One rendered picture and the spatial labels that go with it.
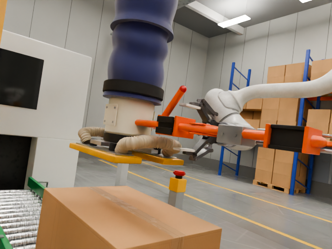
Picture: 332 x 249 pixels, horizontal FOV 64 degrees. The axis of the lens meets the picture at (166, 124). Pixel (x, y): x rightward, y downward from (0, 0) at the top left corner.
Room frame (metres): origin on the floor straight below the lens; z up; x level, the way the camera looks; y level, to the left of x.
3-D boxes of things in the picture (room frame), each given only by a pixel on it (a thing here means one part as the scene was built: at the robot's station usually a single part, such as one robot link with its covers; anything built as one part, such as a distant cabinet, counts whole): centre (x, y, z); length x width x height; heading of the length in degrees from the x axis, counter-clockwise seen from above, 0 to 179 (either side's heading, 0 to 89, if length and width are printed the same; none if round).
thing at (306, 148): (0.53, -0.26, 1.26); 0.08 x 0.07 x 0.05; 42
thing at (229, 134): (0.64, -0.17, 1.25); 0.07 x 0.07 x 0.04; 42
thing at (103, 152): (0.92, 0.21, 1.16); 0.34 x 0.10 x 0.05; 42
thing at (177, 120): (0.80, -0.03, 1.26); 0.10 x 0.08 x 0.06; 132
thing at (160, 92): (0.99, 0.13, 1.38); 0.23 x 0.23 x 0.04
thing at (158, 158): (1.05, 0.07, 1.16); 0.34 x 0.10 x 0.05; 42
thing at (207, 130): (0.92, -0.08, 1.26); 0.93 x 0.30 x 0.04; 42
